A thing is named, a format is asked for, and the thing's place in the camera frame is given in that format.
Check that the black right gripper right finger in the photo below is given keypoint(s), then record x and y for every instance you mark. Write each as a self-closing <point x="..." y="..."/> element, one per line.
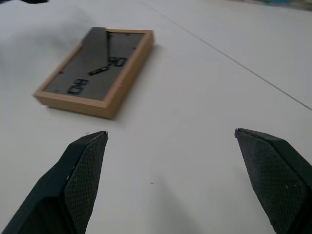
<point x="273" y="175"/>

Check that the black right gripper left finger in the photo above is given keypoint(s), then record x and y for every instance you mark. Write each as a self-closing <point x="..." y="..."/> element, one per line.
<point x="65" y="185"/>

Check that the wooden framed rectangular clock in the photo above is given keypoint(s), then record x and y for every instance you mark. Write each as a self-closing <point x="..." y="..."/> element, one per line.
<point x="97" y="73"/>

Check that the black object at table edge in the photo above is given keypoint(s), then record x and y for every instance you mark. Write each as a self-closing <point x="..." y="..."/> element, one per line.
<point x="34" y="1"/>

